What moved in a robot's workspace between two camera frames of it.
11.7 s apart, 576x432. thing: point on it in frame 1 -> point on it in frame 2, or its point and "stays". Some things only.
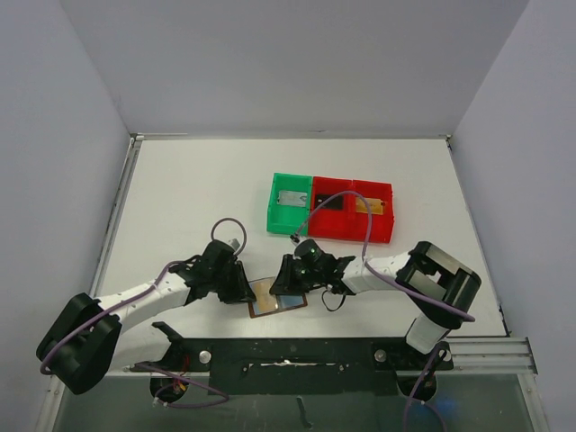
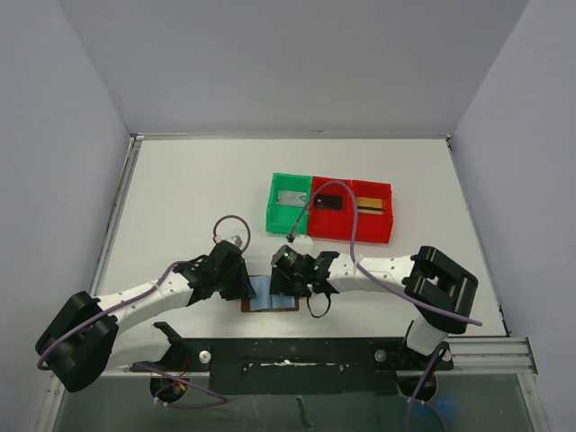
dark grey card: (334, 202) stays
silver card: (292, 198) stays
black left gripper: (237, 279) stays
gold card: (265, 301) -> (366, 205)
